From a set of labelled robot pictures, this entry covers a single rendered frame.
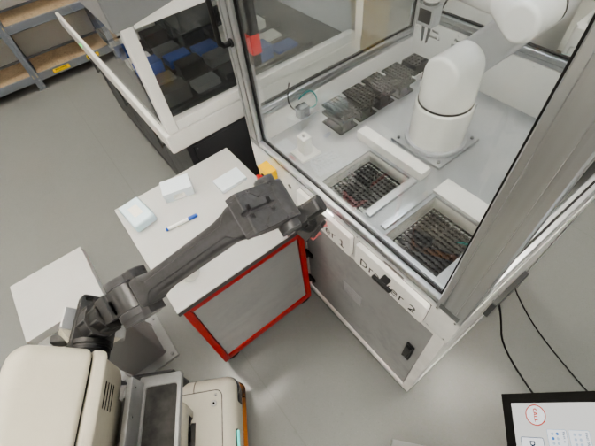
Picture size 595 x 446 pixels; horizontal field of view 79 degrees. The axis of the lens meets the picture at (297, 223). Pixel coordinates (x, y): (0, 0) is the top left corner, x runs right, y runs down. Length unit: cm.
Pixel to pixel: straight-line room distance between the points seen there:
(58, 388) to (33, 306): 97
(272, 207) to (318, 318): 149
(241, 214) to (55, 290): 116
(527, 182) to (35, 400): 82
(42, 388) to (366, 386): 152
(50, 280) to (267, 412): 112
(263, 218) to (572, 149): 45
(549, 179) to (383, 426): 151
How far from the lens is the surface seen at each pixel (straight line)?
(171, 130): 174
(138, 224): 159
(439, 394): 202
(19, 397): 71
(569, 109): 59
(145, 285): 77
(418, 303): 112
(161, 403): 97
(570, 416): 98
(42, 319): 161
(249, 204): 59
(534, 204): 69
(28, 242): 311
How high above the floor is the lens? 192
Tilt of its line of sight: 54 degrees down
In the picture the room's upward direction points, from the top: 8 degrees counter-clockwise
